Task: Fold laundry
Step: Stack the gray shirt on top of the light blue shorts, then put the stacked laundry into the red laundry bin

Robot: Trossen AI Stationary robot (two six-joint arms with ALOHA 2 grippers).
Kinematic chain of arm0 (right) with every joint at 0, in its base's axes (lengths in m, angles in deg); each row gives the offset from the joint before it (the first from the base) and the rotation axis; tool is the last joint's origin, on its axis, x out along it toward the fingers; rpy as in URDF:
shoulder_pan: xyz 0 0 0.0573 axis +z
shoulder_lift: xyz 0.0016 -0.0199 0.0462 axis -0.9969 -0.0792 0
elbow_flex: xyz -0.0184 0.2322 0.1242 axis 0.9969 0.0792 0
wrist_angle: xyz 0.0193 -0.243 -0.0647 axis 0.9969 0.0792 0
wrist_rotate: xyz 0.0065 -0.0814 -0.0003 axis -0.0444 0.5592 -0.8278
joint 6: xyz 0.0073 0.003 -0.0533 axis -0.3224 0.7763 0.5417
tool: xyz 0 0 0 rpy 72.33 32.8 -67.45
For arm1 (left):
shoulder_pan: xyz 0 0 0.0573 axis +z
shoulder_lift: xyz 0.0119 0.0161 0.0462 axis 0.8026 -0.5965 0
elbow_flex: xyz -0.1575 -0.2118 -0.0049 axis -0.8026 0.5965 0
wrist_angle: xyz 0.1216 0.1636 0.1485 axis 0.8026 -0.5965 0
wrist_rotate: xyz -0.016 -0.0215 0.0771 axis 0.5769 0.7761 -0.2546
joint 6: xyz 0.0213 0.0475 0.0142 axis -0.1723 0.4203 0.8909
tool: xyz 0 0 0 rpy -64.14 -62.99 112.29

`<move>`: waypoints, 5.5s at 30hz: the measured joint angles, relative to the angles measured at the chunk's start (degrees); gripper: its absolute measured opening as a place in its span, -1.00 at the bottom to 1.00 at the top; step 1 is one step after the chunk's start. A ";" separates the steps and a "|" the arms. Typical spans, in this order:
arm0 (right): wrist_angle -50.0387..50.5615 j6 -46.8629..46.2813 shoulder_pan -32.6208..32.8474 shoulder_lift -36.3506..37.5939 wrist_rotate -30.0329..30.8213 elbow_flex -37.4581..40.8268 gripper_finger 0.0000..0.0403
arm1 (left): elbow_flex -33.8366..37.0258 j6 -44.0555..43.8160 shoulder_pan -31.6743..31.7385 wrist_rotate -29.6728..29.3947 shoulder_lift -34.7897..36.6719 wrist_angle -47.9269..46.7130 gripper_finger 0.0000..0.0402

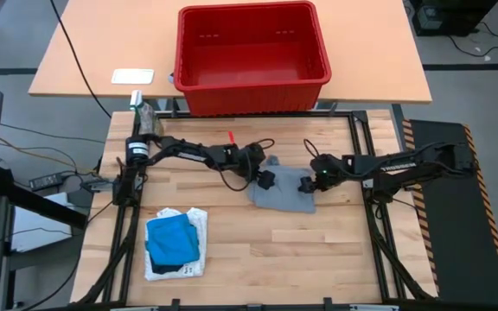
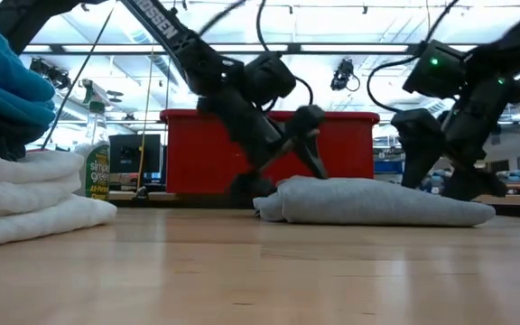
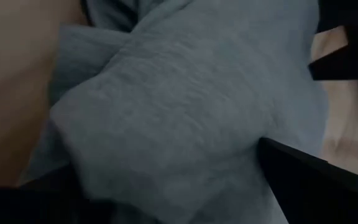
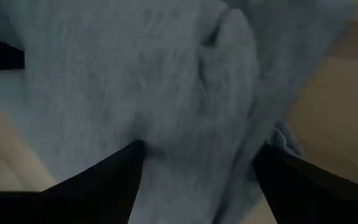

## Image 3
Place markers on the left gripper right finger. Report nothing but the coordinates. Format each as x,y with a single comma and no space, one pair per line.
306,193

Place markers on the grey shirt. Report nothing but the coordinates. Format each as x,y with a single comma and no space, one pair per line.
172,109

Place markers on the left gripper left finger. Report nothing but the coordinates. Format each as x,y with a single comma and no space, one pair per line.
73,193

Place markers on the black aluminium table frame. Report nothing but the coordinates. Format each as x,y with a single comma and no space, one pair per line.
353,62

